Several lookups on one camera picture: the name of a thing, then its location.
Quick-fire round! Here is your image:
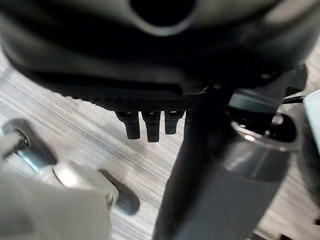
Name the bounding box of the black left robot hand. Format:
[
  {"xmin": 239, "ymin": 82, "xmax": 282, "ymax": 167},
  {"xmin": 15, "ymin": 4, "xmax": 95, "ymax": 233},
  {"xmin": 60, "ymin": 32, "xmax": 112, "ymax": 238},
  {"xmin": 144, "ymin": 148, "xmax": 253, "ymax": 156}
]
[{"xmin": 0, "ymin": 0, "xmax": 320, "ymax": 240}]

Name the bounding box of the dark robot foot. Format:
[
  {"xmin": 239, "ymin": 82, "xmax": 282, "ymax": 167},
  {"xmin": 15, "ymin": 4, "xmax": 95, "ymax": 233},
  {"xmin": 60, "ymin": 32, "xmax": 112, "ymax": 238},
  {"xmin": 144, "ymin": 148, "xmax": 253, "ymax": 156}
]
[{"xmin": 1, "ymin": 118, "xmax": 140, "ymax": 216}]

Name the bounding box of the silver robot leg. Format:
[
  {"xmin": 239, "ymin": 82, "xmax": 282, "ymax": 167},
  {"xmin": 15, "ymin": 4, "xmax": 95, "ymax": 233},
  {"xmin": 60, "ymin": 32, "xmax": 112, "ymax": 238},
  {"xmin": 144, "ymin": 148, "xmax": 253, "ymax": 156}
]
[{"xmin": 0, "ymin": 132, "xmax": 120, "ymax": 240}]

